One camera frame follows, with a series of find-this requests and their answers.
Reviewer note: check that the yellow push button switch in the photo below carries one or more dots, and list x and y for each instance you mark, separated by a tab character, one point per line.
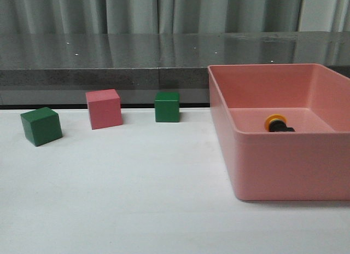
277	123

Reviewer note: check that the left green wooden cube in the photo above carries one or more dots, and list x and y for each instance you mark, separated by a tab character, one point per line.
41	126

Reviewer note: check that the pink wooden cube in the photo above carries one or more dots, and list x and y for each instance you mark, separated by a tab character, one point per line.
104	108

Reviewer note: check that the green wooden cube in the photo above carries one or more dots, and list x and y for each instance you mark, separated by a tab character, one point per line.
167	107
41	126

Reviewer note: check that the dark glossy counter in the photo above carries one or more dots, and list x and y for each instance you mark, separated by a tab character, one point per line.
57	70

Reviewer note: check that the pink plastic bin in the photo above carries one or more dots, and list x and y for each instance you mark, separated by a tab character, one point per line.
311	163

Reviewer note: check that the right green wooden cube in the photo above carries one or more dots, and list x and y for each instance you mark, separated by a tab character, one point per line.
167	107

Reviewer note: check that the grey curtain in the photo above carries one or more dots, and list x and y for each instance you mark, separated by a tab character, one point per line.
172	16

